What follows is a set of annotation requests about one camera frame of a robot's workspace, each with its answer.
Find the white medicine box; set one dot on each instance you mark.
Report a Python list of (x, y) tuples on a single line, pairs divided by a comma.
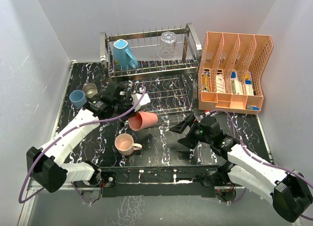
[(220, 84)]

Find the light blue tumbler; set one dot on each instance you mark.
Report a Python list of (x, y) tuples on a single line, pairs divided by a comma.
[(78, 98)]

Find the small blue cap item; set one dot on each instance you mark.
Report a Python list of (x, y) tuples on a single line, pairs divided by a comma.
[(250, 107)]

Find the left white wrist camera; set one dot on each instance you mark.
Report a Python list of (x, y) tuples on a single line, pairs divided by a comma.
[(140, 99)]

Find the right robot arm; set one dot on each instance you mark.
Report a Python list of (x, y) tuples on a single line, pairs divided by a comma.
[(285, 190)]

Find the blue handled mug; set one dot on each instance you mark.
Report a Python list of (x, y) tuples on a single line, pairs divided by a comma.
[(123, 58)]

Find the peach handled mug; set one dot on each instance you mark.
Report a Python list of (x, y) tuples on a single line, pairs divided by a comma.
[(125, 144)]

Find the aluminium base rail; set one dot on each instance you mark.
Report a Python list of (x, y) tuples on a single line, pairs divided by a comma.
[(146, 197)]

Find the steel two-tier dish rack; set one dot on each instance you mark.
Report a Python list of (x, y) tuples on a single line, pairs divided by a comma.
[(171, 84)]

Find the orange plastic file organizer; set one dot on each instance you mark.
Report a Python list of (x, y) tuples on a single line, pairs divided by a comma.
[(229, 77)]

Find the cream and brown steel cup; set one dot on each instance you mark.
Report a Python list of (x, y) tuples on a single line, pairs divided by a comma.
[(90, 90)]

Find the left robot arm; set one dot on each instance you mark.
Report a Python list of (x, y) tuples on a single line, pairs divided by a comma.
[(47, 164)]

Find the yellow striped box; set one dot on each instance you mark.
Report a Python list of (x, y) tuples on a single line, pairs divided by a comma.
[(205, 80)]

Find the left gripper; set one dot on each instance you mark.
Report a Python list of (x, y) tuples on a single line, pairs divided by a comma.
[(126, 117)]

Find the dusty pink tumbler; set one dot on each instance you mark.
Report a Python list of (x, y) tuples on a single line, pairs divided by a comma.
[(142, 120)]

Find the clear glass cup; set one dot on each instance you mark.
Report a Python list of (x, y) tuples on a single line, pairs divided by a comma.
[(168, 46)]

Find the blue white box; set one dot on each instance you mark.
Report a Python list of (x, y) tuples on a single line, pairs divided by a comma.
[(237, 86)]

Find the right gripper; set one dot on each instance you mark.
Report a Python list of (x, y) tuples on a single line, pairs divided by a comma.
[(180, 128)]

